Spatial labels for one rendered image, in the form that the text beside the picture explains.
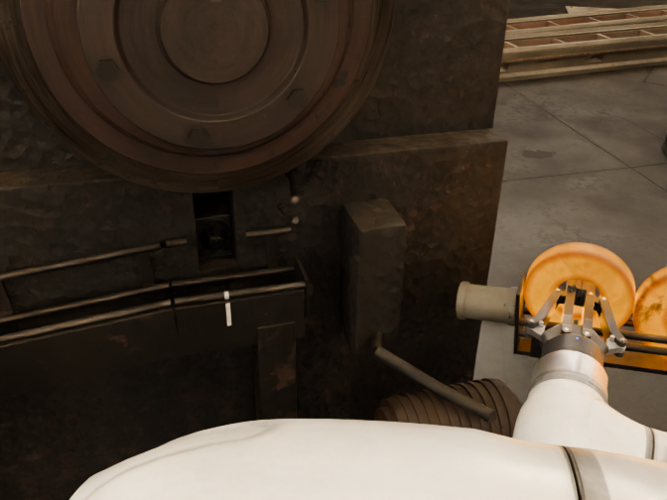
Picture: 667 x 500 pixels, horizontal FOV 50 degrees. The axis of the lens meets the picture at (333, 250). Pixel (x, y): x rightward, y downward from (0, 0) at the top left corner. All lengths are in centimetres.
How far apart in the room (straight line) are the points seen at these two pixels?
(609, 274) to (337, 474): 86
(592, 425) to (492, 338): 140
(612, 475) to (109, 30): 67
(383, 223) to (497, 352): 114
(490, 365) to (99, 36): 155
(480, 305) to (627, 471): 86
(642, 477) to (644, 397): 186
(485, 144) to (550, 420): 53
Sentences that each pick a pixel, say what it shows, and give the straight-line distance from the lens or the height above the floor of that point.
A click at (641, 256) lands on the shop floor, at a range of 278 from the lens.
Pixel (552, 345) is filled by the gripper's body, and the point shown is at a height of 75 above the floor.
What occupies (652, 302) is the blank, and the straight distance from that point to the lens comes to 110.
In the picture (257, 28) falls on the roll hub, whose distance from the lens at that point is 82.
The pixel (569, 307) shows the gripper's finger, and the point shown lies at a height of 75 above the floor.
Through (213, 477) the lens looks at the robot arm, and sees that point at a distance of 26.
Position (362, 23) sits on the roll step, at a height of 110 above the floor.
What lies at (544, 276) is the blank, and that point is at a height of 75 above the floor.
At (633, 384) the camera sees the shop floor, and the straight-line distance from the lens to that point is 216.
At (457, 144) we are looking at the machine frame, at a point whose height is 87.
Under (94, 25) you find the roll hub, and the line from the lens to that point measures 81.
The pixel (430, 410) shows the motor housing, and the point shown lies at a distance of 115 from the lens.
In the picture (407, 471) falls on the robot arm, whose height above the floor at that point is 112.
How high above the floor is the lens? 131
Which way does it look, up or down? 31 degrees down
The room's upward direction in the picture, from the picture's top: 1 degrees clockwise
